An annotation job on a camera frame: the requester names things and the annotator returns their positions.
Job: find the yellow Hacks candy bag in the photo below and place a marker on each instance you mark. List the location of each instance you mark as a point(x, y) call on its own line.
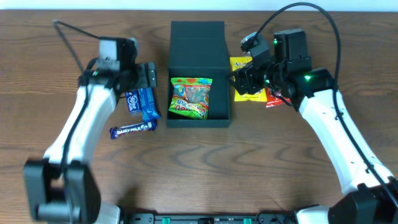
point(260, 96)

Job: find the red Hacks candy bag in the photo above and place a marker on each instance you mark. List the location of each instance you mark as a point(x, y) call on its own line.
point(275, 98)

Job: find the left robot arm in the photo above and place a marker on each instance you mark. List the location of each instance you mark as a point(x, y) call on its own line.
point(60, 186)

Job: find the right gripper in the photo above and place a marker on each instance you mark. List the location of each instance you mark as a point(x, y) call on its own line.
point(241, 81)

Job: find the Haribo gummy candy bag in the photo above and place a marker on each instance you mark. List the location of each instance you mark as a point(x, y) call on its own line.
point(190, 97)

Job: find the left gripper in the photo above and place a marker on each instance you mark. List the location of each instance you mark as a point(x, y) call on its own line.
point(150, 74)

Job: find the purple Dairy Milk bar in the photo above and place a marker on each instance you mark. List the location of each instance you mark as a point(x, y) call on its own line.
point(116, 132)

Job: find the blue Eclipse mints box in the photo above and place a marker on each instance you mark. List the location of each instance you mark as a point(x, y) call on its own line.
point(133, 102)

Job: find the dark green gift box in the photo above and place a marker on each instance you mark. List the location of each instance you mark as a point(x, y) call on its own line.
point(198, 49)

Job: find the blue Oreo cookie pack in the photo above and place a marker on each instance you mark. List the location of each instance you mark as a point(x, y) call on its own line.
point(148, 104)

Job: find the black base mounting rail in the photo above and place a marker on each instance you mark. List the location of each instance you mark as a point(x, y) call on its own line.
point(261, 218)

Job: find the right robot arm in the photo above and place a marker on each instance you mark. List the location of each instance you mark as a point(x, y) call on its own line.
point(285, 69)

